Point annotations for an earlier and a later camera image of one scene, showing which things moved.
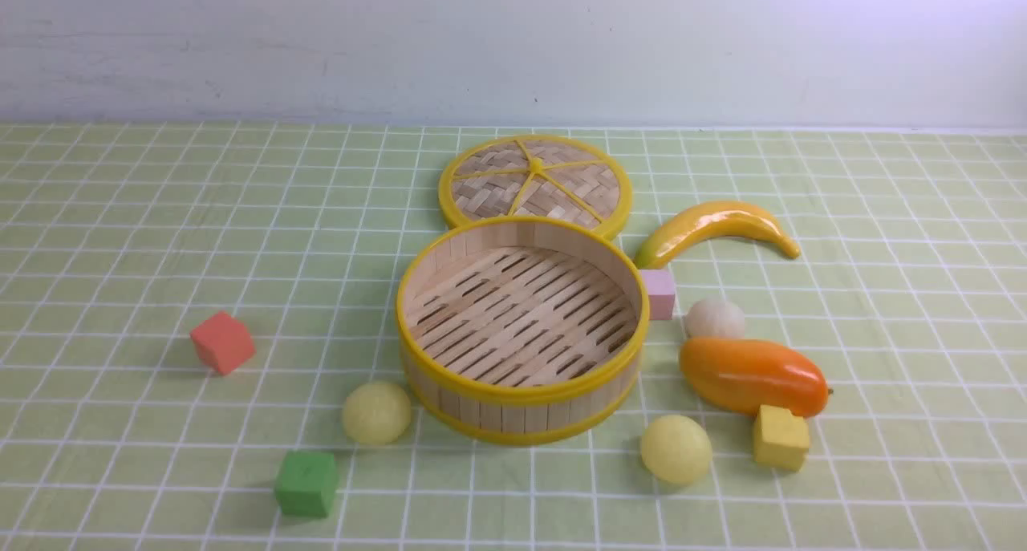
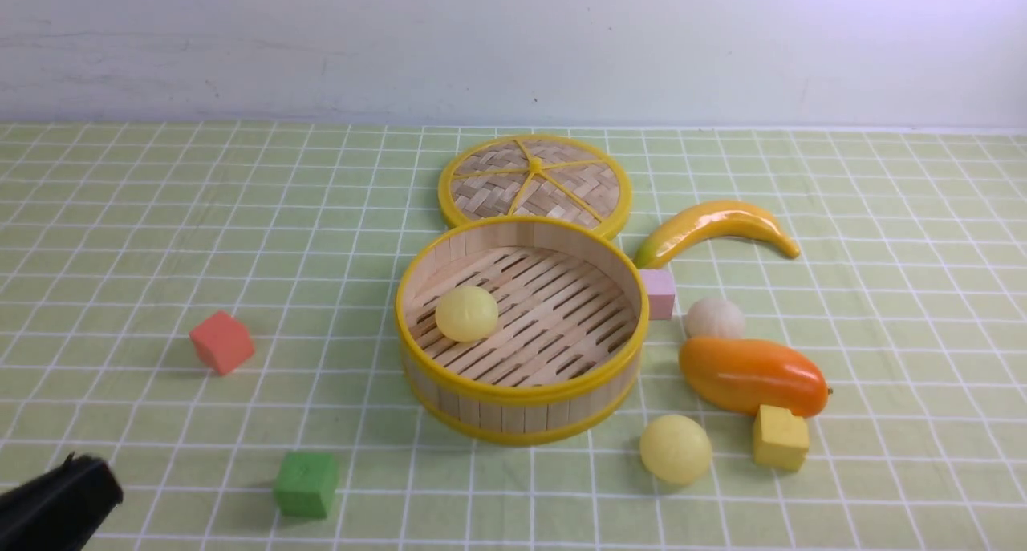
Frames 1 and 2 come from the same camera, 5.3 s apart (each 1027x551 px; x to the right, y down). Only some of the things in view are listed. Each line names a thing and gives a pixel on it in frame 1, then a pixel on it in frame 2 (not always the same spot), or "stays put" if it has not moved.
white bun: x=714 y=318 stays put
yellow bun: x=677 y=449 stays put
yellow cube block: x=781 y=439 stays put
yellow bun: x=376 y=413 to x=466 y=313
